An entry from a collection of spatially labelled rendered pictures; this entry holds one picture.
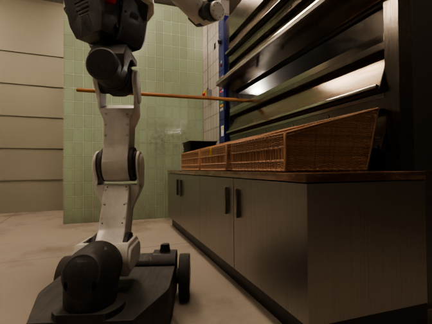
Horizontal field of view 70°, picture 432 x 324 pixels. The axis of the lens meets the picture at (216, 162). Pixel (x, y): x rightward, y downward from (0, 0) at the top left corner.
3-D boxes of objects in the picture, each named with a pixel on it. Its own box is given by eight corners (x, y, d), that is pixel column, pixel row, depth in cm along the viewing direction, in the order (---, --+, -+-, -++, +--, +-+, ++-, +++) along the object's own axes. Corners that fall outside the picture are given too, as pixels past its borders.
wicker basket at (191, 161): (229, 170, 298) (229, 141, 298) (256, 170, 245) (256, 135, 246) (180, 170, 281) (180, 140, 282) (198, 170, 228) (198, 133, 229)
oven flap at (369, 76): (229, 135, 302) (235, 116, 304) (382, 91, 133) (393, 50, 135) (225, 133, 300) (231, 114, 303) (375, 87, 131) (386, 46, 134)
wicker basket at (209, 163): (258, 170, 241) (258, 135, 242) (299, 170, 188) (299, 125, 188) (198, 170, 226) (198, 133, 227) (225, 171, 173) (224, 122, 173)
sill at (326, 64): (235, 113, 305) (235, 109, 305) (394, 43, 135) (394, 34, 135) (229, 112, 303) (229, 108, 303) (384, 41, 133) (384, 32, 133)
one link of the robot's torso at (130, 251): (129, 281, 104) (129, 242, 105) (69, 283, 103) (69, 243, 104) (141, 262, 125) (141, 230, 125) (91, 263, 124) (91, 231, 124)
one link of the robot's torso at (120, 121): (136, 182, 123) (134, 65, 120) (92, 183, 122) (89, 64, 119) (143, 179, 138) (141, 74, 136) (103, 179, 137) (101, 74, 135)
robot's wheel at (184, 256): (189, 308, 136) (189, 270, 130) (178, 308, 136) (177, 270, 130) (191, 279, 155) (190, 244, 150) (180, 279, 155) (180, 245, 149)
